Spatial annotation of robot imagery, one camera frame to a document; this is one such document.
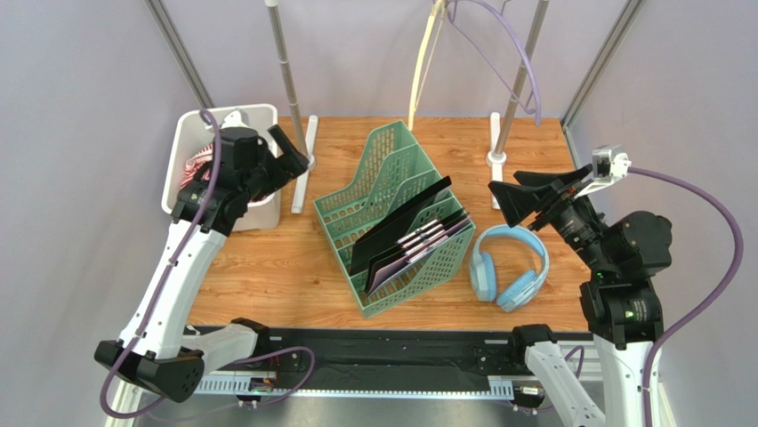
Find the black folder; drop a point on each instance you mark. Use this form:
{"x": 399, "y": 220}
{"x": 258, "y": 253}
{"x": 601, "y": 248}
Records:
{"x": 400, "y": 223}

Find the cream wooden hanger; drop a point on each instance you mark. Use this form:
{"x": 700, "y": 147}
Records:
{"x": 424, "y": 57}

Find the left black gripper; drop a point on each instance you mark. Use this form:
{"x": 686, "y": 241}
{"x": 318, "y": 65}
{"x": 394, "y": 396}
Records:
{"x": 291, "y": 165}

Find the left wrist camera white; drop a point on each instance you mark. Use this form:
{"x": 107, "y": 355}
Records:
{"x": 237, "y": 118}

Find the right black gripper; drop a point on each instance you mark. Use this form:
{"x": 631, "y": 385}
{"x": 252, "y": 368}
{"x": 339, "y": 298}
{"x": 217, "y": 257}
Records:
{"x": 550, "y": 201}

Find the left white rack foot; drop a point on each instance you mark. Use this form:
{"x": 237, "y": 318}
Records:
{"x": 301, "y": 185}

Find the aluminium frame rail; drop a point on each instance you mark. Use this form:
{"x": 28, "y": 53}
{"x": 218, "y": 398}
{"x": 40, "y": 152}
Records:
{"x": 575, "y": 353}

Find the left rack pole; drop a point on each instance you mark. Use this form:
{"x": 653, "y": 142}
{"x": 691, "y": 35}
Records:
{"x": 288, "y": 79}

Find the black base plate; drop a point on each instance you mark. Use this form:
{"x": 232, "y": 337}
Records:
{"x": 409, "y": 360}

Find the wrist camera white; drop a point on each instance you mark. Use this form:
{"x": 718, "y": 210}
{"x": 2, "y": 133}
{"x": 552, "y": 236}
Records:
{"x": 237, "y": 118}
{"x": 610, "y": 165}

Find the blue headphones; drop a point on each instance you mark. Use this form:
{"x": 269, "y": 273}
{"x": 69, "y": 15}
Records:
{"x": 513, "y": 283}

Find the red white striped tank top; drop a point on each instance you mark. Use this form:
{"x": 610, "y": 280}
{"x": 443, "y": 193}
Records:
{"x": 202, "y": 161}

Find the white plastic basket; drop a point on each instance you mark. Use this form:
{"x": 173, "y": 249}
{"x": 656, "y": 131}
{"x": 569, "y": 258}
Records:
{"x": 191, "y": 136}

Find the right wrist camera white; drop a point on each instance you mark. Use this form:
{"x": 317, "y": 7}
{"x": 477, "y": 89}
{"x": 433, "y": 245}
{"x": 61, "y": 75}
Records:
{"x": 610, "y": 165}

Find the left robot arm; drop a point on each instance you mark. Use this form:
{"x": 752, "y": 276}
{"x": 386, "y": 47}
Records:
{"x": 153, "y": 351}

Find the green plastic file organizer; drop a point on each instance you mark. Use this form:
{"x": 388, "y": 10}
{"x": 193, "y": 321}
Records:
{"x": 392, "y": 169}

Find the pink booklets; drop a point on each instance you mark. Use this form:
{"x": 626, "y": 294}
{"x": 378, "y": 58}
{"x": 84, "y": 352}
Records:
{"x": 411, "y": 249}

